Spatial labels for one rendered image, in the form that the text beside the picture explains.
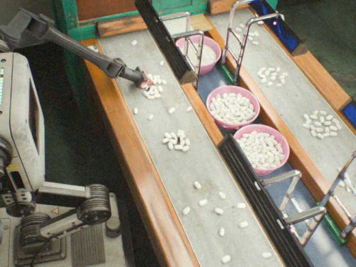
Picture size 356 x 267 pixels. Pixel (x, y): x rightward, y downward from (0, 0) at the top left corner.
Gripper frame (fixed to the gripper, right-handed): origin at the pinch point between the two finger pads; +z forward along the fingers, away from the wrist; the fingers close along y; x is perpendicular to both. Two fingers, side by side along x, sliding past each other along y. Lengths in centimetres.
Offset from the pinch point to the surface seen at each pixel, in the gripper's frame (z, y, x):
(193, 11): 32, 44, -30
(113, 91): -16.5, -1.4, 11.9
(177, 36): -15.9, -11.5, -33.5
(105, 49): -9.8, 34.1, 10.2
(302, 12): 200, 112, -60
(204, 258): -10, -97, 9
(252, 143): 25, -54, -19
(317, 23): 203, 93, -62
